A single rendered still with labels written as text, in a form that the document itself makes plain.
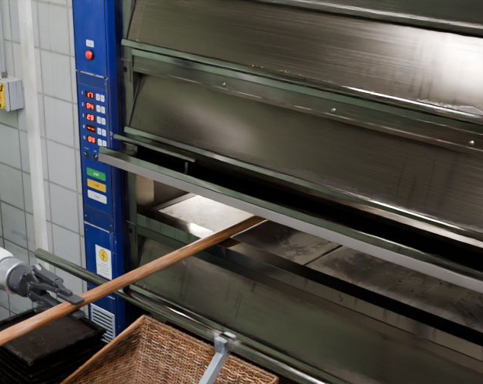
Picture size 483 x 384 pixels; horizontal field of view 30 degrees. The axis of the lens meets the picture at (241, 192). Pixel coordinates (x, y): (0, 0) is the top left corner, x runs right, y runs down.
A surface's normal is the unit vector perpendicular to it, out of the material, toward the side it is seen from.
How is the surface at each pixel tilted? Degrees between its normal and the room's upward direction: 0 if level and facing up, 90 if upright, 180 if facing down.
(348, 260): 0
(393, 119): 90
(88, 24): 90
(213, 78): 90
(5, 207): 90
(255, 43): 70
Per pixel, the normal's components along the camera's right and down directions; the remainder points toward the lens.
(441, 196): -0.61, -0.07
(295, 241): 0.01, -0.93
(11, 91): 0.75, 0.25
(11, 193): -0.66, 0.26
